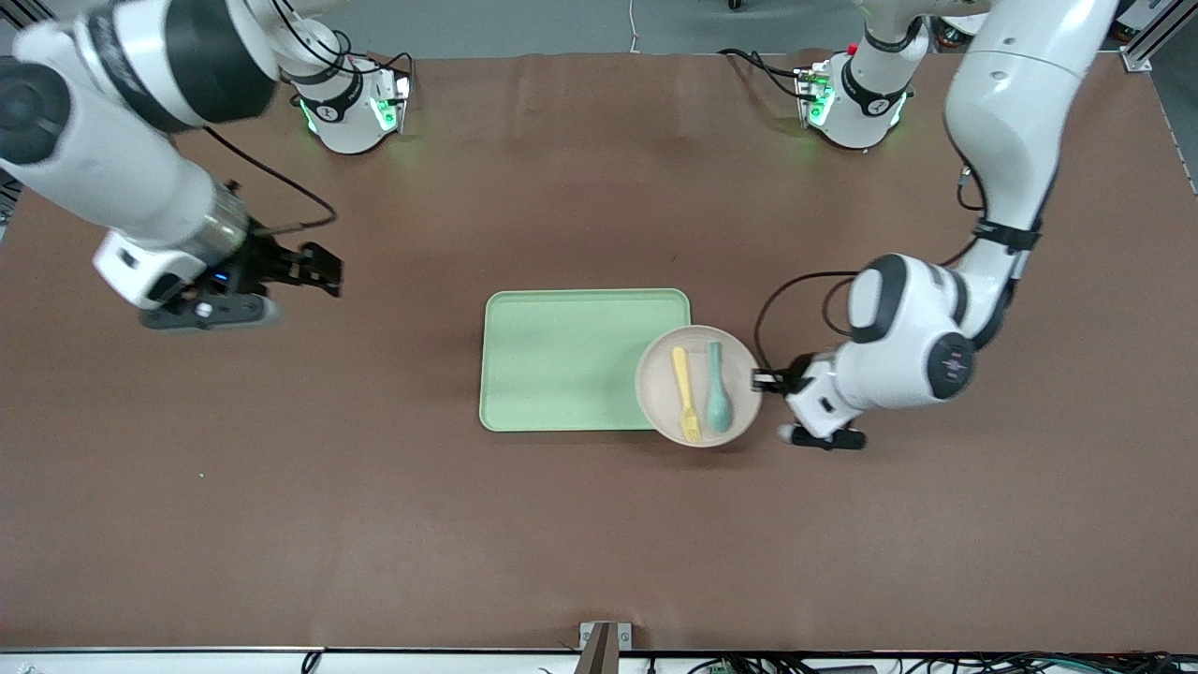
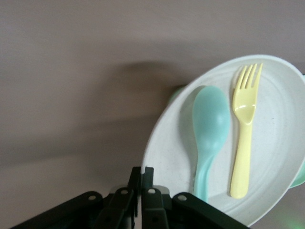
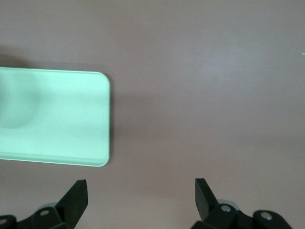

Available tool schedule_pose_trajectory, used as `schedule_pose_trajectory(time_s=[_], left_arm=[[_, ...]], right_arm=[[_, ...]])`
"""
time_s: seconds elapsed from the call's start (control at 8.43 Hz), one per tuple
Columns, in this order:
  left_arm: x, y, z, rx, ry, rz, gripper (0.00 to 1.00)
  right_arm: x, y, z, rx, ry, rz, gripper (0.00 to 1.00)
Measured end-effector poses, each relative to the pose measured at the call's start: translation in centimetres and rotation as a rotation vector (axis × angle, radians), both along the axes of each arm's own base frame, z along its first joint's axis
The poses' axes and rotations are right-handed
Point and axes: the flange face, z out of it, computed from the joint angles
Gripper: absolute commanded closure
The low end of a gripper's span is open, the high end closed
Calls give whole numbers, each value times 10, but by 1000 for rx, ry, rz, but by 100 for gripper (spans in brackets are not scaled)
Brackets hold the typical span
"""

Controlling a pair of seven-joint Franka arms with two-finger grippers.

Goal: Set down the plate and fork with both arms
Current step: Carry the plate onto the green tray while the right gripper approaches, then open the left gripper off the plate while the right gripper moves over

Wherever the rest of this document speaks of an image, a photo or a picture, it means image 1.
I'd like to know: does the yellow plastic fork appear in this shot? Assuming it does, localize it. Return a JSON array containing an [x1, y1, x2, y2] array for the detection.
[[671, 347, 702, 443]]

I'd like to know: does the round beige plate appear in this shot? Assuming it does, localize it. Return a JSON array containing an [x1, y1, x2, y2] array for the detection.
[[636, 325, 764, 448]]

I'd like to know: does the teal plastic spoon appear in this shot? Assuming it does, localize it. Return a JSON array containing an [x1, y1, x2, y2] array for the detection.
[[704, 341, 735, 434]]

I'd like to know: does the light green rectangular tray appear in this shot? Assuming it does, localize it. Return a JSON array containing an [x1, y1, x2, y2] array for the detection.
[[479, 288, 692, 432]]

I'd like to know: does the brown table cover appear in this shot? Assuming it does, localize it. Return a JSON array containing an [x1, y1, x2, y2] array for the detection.
[[0, 51, 1198, 653]]

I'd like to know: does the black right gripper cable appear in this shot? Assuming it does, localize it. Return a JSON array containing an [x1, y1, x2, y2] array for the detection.
[[201, 126, 338, 235]]

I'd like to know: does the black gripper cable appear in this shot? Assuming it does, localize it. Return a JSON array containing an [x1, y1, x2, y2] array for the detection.
[[201, 126, 338, 235], [753, 164, 988, 375]]

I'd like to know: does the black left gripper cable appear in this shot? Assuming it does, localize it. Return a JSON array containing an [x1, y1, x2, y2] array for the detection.
[[753, 164, 988, 375]]

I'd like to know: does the black right arm base cable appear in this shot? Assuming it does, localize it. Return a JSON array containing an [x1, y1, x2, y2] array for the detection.
[[351, 51, 416, 104]]

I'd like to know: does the black arm base cable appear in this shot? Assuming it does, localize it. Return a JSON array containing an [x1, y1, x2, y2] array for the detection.
[[719, 47, 815, 99], [351, 51, 416, 104]]

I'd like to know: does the black left arm base cable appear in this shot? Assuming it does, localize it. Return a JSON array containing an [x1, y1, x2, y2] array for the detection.
[[719, 47, 815, 99]]

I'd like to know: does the grey metal table bracket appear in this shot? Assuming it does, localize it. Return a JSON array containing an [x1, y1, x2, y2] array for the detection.
[[578, 621, 633, 674]]

